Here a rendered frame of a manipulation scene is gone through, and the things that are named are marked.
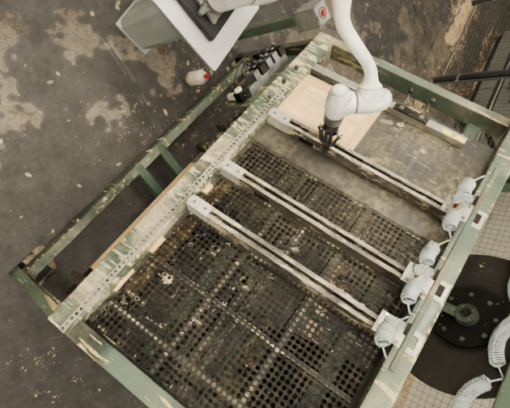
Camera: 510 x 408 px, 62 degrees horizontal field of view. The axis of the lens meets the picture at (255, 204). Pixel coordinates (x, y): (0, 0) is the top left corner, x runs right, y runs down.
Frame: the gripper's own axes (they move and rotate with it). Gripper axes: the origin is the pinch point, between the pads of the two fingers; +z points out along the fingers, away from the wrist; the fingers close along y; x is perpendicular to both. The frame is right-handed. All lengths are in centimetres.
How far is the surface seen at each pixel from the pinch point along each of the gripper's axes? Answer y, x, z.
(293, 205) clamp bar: 4.6, -37.0, 2.0
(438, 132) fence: 43, 48, 5
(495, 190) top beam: 79, 25, -2
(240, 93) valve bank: -59, 5, 2
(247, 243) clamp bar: -1, -66, 2
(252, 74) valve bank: -60, 19, -1
